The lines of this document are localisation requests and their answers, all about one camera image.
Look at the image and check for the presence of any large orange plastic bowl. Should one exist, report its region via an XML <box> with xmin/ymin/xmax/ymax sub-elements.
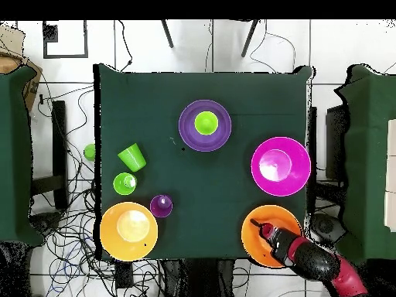
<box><xmin>241</xmin><ymin>204</ymin><xmax>303</xmax><ymax>268</ymax></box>
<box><xmin>99</xmin><ymin>201</ymin><xmax>159</xmax><ymax>263</ymax></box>

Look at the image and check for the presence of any black floor power box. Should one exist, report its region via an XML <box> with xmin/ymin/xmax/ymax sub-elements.
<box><xmin>114</xmin><ymin>261</ymin><xmax>135</xmax><ymax>288</ymax></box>

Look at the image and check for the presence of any tangle of floor cables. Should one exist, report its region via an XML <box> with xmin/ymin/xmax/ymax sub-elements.
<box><xmin>29</xmin><ymin>83</ymin><xmax>106</xmax><ymax>297</ymax></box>

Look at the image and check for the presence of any black tripod leg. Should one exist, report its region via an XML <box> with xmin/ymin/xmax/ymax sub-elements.
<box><xmin>241</xmin><ymin>19</ymin><xmax>261</xmax><ymax>59</ymax></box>
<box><xmin>160</xmin><ymin>19</ymin><xmax>175</xmax><ymax>50</ymax></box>

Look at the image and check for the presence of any purple plastic bowl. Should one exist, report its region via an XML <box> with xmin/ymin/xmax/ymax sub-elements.
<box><xmin>178</xmin><ymin>99</ymin><xmax>232</xmax><ymax>153</ymax></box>

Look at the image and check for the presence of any purple plastic cup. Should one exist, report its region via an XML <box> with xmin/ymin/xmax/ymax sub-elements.
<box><xmin>149</xmin><ymin>194</ymin><xmax>173</xmax><ymax>219</ymax></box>

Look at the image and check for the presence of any grey round stand base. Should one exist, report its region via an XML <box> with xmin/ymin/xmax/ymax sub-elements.
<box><xmin>309</xmin><ymin>212</ymin><xmax>346</xmax><ymax>246</ymax></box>

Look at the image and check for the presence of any black equipment box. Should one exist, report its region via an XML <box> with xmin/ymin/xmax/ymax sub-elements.
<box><xmin>324</xmin><ymin>104</ymin><xmax>348</xmax><ymax>181</ymax></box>

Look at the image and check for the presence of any black square floor frame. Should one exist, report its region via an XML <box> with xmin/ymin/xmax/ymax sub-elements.
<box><xmin>42</xmin><ymin>19</ymin><xmax>89</xmax><ymax>60</ymax></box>

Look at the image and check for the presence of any green side table cloth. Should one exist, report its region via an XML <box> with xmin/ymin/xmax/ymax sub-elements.
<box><xmin>0</xmin><ymin>66</ymin><xmax>46</xmax><ymax>248</ymax></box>
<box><xmin>333</xmin><ymin>63</ymin><xmax>396</xmax><ymax>267</ymax></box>

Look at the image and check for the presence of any green plastic cup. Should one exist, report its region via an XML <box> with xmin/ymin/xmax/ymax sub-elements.
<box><xmin>112</xmin><ymin>172</ymin><xmax>138</xmax><ymax>196</ymax></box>
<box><xmin>193</xmin><ymin>111</ymin><xmax>220</xmax><ymax>136</ymax></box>
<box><xmin>117</xmin><ymin>142</ymin><xmax>147</xmax><ymax>173</ymax></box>

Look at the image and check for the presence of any brown cardboard box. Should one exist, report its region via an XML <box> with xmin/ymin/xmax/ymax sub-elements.
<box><xmin>0</xmin><ymin>24</ymin><xmax>43</xmax><ymax>112</ymax></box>

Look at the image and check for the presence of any thin black cable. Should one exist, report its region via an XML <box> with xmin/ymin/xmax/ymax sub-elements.
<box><xmin>116</xmin><ymin>19</ymin><xmax>134</xmax><ymax>73</ymax></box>
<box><xmin>248</xmin><ymin>19</ymin><xmax>297</xmax><ymax>74</ymax></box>

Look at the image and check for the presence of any large pink plastic bowl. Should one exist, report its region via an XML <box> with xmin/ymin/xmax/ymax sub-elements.
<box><xmin>251</xmin><ymin>136</ymin><xmax>312</xmax><ymax>198</ymax></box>

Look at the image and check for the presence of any dark green table cloth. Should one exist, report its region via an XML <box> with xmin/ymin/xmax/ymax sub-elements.
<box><xmin>93</xmin><ymin>63</ymin><xmax>316</xmax><ymax>261</ymax></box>

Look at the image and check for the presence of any black stand bar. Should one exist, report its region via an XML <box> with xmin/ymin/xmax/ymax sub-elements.
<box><xmin>306</xmin><ymin>106</ymin><xmax>318</xmax><ymax>214</ymax></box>
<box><xmin>30</xmin><ymin>100</ymin><xmax>70</xmax><ymax>211</ymax></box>

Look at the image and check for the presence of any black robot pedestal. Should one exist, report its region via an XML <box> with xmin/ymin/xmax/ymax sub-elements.
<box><xmin>160</xmin><ymin>258</ymin><xmax>236</xmax><ymax>297</ymax></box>

